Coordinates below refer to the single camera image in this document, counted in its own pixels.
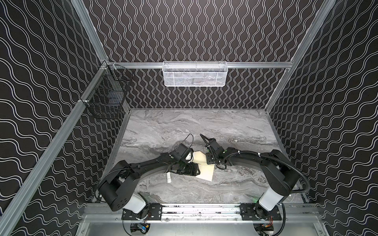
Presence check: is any cream yellow envelope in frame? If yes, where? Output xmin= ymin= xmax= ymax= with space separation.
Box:
xmin=193 ymin=151 xmax=215 ymax=182

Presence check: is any white glue stick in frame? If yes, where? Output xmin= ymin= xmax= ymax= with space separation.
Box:
xmin=166 ymin=172 xmax=172 ymax=183

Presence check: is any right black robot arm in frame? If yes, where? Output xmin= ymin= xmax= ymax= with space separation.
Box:
xmin=201 ymin=135 xmax=310 ymax=220

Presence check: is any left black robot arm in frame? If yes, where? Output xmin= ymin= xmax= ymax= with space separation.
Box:
xmin=97 ymin=144 xmax=200 ymax=214

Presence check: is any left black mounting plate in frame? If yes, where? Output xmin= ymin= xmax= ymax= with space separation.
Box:
xmin=122 ymin=203 xmax=162 ymax=221

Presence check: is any black mounting plate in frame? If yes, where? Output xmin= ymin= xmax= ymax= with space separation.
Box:
xmin=240 ymin=203 xmax=282 ymax=221
xmin=122 ymin=203 xmax=162 ymax=221

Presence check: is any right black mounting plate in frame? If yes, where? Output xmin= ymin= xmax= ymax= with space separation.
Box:
xmin=240 ymin=203 xmax=282 ymax=221

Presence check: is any white wire mesh basket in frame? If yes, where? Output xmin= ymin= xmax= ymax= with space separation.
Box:
xmin=162 ymin=61 xmax=228 ymax=87

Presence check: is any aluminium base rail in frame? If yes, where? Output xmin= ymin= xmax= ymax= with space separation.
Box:
xmin=83 ymin=203 xmax=321 ymax=224

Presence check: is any black wire basket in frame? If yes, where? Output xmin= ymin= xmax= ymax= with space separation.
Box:
xmin=84 ymin=62 xmax=135 ymax=120

